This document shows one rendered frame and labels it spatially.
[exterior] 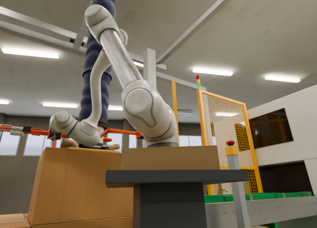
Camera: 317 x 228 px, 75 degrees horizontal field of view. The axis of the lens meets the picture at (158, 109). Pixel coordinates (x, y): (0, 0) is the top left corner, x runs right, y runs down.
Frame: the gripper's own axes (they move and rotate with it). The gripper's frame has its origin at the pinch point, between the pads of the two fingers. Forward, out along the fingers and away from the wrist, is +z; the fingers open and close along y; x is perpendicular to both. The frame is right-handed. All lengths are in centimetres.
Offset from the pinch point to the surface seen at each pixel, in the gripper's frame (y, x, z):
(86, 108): -20.6, 18.4, -6.5
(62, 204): 43.7, 9.1, -20.1
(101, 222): 54, 32, -20
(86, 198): 41, 22, -20
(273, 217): 62, 184, -35
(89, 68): -55, 17, -6
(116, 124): -260, 327, 739
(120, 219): 54, 44, -20
